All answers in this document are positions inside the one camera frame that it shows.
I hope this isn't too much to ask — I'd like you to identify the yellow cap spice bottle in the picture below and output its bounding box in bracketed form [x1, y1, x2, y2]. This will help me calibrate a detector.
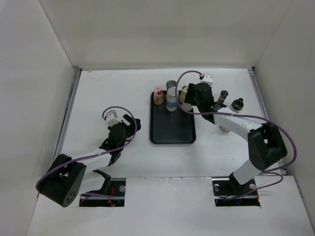
[179, 86, 188, 104]

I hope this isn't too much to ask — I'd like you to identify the silver lid blue label jar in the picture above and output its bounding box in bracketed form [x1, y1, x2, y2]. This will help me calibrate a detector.
[166, 87, 177, 112]

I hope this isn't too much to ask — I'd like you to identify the black knob cap bottle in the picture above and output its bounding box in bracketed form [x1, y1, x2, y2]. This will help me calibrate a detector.
[229, 98, 244, 114]

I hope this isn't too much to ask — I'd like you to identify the pink cap spice bottle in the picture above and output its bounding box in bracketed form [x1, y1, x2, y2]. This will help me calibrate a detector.
[153, 86, 164, 105]

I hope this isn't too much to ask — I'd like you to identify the black cap spice bottle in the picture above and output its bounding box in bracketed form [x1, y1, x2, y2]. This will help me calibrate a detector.
[182, 102, 192, 111]

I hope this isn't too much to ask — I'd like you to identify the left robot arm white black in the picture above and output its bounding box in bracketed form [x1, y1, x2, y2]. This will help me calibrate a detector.
[35, 115, 141, 207]

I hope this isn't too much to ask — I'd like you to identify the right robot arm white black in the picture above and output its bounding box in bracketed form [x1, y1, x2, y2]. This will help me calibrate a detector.
[184, 83, 287, 195]

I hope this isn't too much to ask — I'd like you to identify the tall dark pepper grinder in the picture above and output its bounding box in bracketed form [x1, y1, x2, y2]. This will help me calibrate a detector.
[217, 90, 228, 104]

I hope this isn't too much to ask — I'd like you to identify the black plastic tray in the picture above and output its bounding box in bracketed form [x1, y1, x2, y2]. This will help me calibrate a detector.
[150, 93, 196, 145]

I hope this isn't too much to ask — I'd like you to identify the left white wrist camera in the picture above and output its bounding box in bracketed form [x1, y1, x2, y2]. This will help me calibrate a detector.
[103, 110, 121, 127]

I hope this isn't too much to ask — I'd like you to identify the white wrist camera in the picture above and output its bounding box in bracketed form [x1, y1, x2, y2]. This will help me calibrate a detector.
[103, 110, 121, 127]
[199, 73, 214, 86]

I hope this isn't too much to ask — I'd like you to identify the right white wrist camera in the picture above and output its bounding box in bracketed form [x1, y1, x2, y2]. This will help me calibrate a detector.
[199, 73, 214, 86]

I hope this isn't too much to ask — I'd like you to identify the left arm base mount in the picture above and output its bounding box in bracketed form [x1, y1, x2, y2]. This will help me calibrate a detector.
[79, 170, 126, 207]

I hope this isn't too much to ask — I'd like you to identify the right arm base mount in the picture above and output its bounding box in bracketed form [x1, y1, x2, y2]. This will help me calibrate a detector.
[212, 177, 260, 207]

